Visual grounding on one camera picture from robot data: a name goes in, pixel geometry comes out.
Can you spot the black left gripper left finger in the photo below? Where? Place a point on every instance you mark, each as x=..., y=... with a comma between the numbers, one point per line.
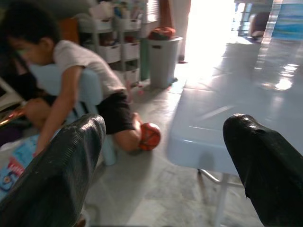
x=54, y=170

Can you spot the light blue child chair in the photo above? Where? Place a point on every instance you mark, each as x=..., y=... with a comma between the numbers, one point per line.
x=91, y=82

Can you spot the brown curtain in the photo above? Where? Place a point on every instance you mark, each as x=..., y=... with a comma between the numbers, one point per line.
x=182, y=28

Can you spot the mint green panel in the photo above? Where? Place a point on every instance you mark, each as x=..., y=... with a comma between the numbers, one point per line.
x=145, y=59

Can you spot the child in white shirt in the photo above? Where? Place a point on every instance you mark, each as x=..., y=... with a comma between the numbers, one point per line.
x=80, y=63

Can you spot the white storage cart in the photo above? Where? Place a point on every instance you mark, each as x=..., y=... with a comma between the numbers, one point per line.
x=105, y=49
x=129, y=49

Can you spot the grey plastic bin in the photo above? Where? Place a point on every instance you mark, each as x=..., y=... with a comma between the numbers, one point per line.
x=164, y=61

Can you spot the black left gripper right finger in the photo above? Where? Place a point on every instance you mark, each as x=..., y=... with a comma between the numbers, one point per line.
x=267, y=170

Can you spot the red orange bag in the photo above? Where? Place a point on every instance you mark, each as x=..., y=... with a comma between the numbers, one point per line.
x=163, y=33

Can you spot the orange ball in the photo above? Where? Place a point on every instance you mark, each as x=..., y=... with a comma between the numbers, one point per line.
x=150, y=137

